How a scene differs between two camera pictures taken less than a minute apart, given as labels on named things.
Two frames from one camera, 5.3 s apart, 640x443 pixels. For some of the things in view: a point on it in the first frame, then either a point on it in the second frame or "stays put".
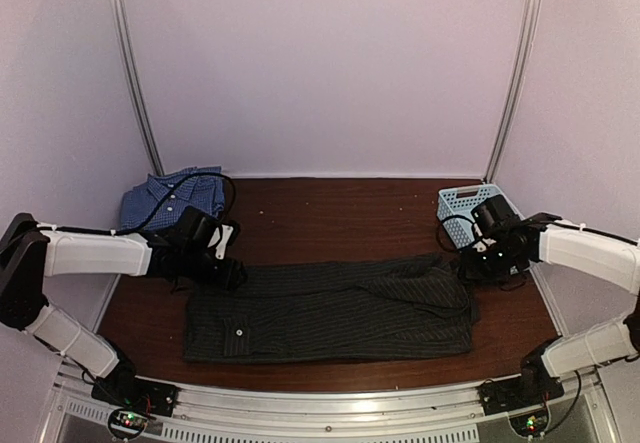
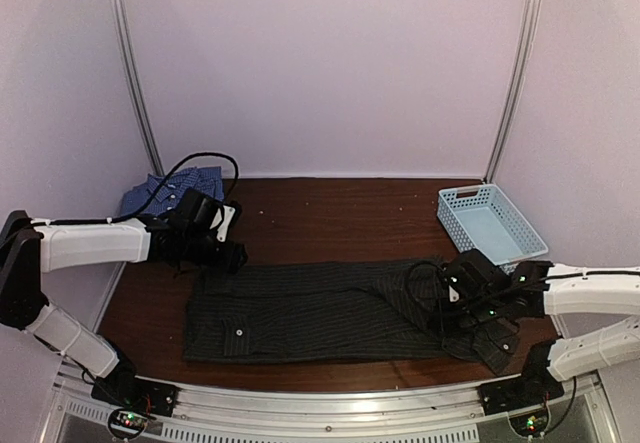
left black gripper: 228,278 → 228,262
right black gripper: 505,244 → 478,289
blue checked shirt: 159,204 stays put
